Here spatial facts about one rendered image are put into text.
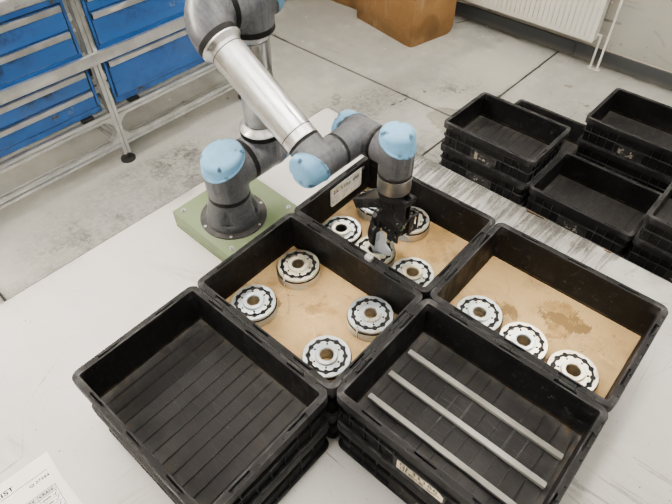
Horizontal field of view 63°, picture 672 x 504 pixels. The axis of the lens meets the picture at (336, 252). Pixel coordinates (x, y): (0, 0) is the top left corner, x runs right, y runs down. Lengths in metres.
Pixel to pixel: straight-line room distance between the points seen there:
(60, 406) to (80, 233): 1.55
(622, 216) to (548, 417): 1.31
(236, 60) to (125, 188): 1.95
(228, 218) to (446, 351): 0.69
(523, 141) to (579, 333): 1.24
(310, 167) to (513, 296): 0.57
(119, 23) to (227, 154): 1.62
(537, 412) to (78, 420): 0.98
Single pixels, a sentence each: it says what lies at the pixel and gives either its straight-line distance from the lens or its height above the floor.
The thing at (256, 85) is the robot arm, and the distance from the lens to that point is 1.15.
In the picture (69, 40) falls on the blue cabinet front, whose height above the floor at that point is 0.69.
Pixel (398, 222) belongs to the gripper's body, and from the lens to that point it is 1.24.
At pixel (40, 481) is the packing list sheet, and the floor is 0.70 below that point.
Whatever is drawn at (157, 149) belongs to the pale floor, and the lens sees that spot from 3.25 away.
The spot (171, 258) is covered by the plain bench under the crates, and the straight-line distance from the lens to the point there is 1.62.
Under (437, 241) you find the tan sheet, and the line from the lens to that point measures 1.43.
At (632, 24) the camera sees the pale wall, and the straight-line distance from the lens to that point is 4.06.
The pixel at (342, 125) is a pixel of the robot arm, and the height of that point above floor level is 1.18.
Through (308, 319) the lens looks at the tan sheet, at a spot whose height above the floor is 0.83.
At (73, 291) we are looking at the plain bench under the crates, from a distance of 1.63.
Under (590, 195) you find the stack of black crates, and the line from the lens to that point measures 2.42.
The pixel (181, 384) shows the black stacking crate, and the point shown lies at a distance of 1.21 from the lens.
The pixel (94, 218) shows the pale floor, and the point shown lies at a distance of 2.93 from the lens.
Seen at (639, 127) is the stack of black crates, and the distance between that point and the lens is 2.68.
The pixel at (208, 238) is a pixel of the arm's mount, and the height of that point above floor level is 0.75.
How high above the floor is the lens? 1.85
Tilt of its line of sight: 47 degrees down
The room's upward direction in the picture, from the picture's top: 1 degrees counter-clockwise
